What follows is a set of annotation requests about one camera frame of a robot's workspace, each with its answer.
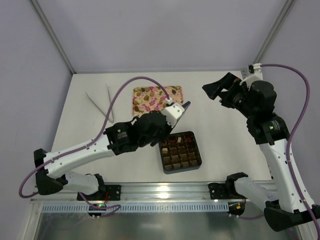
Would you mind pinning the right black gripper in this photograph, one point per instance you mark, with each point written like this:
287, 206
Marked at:
227, 92

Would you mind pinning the dark chocolate box with dividers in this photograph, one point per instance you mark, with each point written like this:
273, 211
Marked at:
182, 156

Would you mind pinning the metal tongs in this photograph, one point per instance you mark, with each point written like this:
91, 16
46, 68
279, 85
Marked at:
99, 95

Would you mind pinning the dark blue box lid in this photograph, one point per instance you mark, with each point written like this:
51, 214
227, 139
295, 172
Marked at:
186, 105

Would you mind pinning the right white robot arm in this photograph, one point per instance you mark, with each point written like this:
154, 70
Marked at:
293, 205

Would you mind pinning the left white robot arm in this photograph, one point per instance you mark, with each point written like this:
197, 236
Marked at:
55, 169

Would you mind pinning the floral rectangular tray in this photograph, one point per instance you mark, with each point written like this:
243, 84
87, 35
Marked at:
157, 98

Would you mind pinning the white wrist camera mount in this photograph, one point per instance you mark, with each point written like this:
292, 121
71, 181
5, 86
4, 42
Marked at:
255, 74

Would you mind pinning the aluminium mounting rail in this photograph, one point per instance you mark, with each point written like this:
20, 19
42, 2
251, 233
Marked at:
158, 191

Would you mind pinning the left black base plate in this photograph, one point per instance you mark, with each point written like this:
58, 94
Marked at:
109, 192

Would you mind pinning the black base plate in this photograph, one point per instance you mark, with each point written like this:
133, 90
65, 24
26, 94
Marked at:
219, 191
109, 192

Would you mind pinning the white slotted cable duct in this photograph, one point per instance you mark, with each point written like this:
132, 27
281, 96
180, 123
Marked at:
140, 207

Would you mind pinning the right aluminium frame post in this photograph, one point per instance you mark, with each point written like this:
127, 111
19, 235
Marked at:
275, 28

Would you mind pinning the aluminium frame post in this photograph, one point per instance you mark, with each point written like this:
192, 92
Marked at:
52, 35
275, 28

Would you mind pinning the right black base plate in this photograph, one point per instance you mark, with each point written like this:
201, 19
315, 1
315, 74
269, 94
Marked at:
219, 191

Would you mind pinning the left aluminium frame post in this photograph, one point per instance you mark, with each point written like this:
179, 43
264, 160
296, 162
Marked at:
52, 35

